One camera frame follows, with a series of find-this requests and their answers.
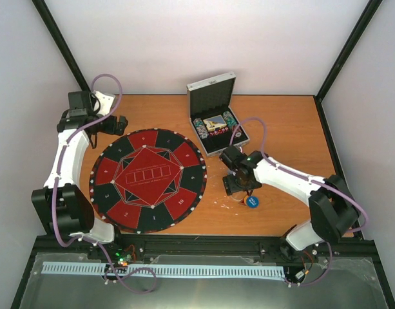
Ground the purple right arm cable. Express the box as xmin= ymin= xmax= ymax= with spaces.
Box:
xmin=229 ymin=117 xmax=369 ymax=288

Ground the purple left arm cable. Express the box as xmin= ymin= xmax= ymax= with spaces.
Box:
xmin=52 ymin=73 xmax=158 ymax=294

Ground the red dice row in case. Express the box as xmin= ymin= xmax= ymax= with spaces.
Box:
xmin=209 ymin=127 xmax=230 ymax=137

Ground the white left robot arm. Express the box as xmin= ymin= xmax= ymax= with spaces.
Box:
xmin=31 ymin=91 xmax=128 ymax=259

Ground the poker chip row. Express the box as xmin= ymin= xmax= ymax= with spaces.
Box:
xmin=222 ymin=111 xmax=242 ymax=138
xmin=193 ymin=118 xmax=209 ymax=140

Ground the right poker chip row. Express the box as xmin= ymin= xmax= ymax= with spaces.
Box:
xmin=222 ymin=111 xmax=242 ymax=138

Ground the left poker chip row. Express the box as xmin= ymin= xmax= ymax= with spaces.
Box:
xmin=193 ymin=118 xmax=209 ymax=140

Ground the round red black poker mat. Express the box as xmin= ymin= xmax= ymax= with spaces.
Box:
xmin=89 ymin=128 xmax=207 ymax=234

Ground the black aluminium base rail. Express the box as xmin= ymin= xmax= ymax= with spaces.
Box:
xmin=32 ymin=234 xmax=377 ymax=261

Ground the blue small blind button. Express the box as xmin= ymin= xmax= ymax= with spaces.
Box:
xmin=244 ymin=195 xmax=260 ymax=209

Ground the aluminium poker chip case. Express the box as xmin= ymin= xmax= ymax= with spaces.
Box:
xmin=187 ymin=71 xmax=250 ymax=156

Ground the light blue cable duct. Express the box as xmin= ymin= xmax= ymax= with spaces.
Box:
xmin=41 ymin=261 xmax=285 ymax=281

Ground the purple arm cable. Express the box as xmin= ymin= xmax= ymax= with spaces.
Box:
xmin=52 ymin=73 xmax=158 ymax=294
xmin=229 ymin=117 xmax=369 ymax=288

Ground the boxed card deck in case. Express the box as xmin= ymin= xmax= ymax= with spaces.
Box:
xmin=203 ymin=115 xmax=227 ymax=132

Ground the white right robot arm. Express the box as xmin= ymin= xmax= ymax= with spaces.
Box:
xmin=220 ymin=145 xmax=363 ymax=260

